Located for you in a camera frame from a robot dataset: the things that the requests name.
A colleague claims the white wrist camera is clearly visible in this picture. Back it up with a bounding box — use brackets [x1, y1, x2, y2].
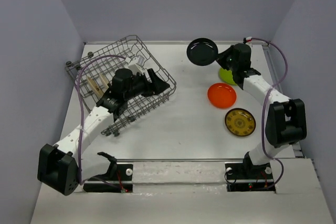
[243, 36, 253, 48]
[126, 56, 145, 74]

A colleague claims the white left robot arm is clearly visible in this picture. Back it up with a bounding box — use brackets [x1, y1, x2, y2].
[37, 68, 170, 196]

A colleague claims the yellow patterned dark plate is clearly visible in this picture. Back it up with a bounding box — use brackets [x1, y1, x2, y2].
[224, 108, 256, 137]

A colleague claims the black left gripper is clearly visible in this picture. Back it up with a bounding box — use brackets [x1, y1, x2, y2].
[124, 69, 170, 101]

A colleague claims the cream plate black patch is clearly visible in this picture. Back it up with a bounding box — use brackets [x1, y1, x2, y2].
[99, 73, 110, 90]

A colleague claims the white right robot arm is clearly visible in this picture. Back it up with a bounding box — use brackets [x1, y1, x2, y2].
[216, 43, 307, 178]

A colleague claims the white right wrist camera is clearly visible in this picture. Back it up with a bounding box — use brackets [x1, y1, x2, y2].
[243, 36, 253, 48]

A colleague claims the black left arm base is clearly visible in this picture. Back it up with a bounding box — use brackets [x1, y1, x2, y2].
[82, 163, 133, 193]

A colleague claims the grey wire dish rack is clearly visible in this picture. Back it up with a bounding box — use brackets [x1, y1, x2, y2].
[65, 35, 176, 136]

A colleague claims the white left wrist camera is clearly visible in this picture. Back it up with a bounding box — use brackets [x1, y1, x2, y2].
[126, 56, 145, 74]

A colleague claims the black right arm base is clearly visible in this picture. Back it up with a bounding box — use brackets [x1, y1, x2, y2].
[224, 163, 275, 192]

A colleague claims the cream floral plate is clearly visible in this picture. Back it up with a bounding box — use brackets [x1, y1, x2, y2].
[86, 76, 104, 99]

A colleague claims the lime green plate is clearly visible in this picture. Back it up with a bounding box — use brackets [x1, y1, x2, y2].
[218, 68, 237, 86]

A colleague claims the orange plate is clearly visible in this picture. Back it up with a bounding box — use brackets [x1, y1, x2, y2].
[207, 83, 237, 109]

